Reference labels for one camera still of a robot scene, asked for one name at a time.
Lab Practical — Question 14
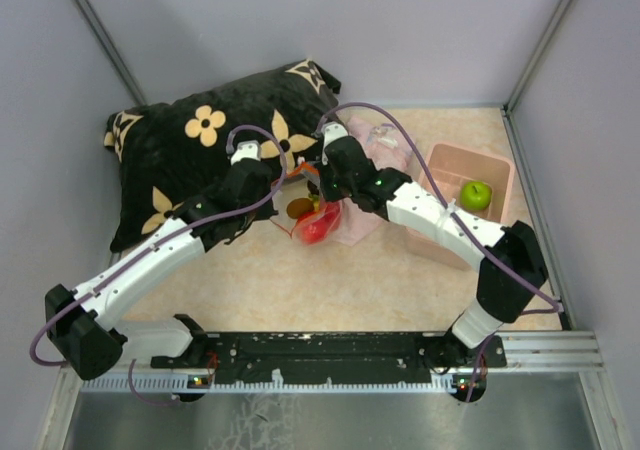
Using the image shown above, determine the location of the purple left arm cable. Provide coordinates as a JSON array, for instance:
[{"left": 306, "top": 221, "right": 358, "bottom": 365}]
[{"left": 28, "top": 123, "right": 290, "bottom": 409}]

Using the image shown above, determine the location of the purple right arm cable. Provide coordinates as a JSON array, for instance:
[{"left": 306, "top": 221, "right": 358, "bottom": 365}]
[{"left": 313, "top": 101, "right": 564, "bottom": 404}]

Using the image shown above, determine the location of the black flower-pattern pillow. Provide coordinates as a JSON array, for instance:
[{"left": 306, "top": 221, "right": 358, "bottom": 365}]
[{"left": 103, "top": 59, "right": 342, "bottom": 252}]

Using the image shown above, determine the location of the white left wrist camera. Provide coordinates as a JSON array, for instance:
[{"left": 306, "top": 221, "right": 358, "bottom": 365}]
[{"left": 230, "top": 140, "right": 261, "bottom": 165}]

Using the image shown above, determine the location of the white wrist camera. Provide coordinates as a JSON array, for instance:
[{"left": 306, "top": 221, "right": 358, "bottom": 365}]
[
  {"left": 320, "top": 123, "right": 349, "bottom": 165},
  {"left": 230, "top": 140, "right": 261, "bottom": 165}
]

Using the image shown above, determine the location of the clear zip bag orange zipper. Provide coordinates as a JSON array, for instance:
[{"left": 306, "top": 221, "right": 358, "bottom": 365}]
[{"left": 270, "top": 162, "right": 342, "bottom": 245}]

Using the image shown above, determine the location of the red apple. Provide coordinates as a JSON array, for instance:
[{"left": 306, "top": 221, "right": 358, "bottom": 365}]
[{"left": 299, "top": 213, "right": 340, "bottom": 245}]

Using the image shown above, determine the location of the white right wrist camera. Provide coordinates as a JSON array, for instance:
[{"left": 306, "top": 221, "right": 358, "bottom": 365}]
[{"left": 320, "top": 123, "right": 349, "bottom": 165}]

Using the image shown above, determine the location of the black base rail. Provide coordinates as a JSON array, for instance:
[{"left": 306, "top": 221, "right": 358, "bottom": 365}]
[{"left": 151, "top": 332, "right": 478, "bottom": 385}]

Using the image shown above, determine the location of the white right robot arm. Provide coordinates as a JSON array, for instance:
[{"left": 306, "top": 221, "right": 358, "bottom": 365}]
[{"left": 319, "top": 126, "right": 548, "bottom": 366}]

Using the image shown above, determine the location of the brown kiwi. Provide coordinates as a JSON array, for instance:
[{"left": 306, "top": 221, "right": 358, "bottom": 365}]
[{"left": 286, "top": 198, "right": 314, "bottom": 220}]

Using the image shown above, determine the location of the pink plastic bin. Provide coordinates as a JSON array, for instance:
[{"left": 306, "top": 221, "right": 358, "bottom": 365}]
[{"left": 405, "top": 142, "right": 515, "bottom": 270}]

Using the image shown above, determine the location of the aluminium frame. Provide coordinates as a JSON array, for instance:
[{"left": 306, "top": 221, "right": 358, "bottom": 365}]
[{"left": 34, "top": 0, "right": 621, "bottom": 450}]

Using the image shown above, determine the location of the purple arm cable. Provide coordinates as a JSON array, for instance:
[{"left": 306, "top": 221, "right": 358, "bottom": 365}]
[
  {"left": 28, "top": 123, "right": 290, "bottom": 409},
  {"left": 313, "top": 101, "right": 564, "bottom": 404}
]

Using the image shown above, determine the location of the pink cloth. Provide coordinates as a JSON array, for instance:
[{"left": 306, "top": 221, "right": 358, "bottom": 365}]
[{"left": 332, "top": 116, "right": 413, "bottom": 246}]

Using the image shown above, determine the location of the green apple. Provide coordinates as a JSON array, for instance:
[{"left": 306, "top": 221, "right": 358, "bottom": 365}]
[{"left": 459, "top": 181, "right": 493, "bottom": 212}]

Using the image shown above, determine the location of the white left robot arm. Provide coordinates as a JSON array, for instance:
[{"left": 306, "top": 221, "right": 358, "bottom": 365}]
[{"left": 42, "top": 157, "right": 275, "bottom": 381}]

